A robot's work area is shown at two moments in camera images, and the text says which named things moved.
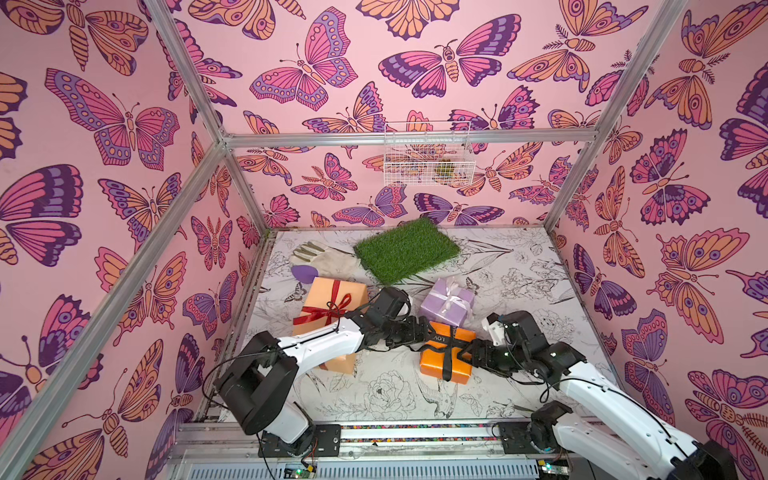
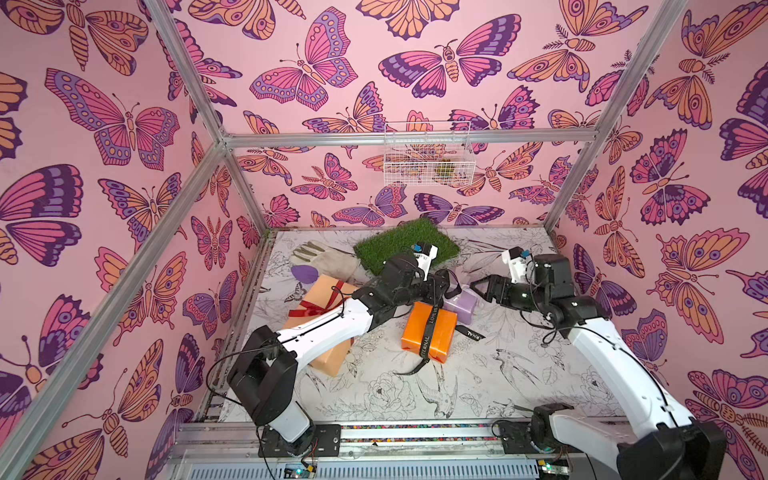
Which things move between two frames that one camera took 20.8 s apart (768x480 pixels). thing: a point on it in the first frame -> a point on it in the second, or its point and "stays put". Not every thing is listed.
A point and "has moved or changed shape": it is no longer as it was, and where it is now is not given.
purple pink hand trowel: x=304 y=273 stays put
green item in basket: x=445 y=169 stays put
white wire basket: x=428 y=154 stays put
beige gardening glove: x=329 y=261 stays put
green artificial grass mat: x=406 y=250 stays put
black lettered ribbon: x=430 y=334 -> x=425 y=346
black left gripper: x=421 y=327 -> x=432 y=293
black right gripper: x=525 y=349 -> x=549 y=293
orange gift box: x=432 y=361 has moved or changed shape
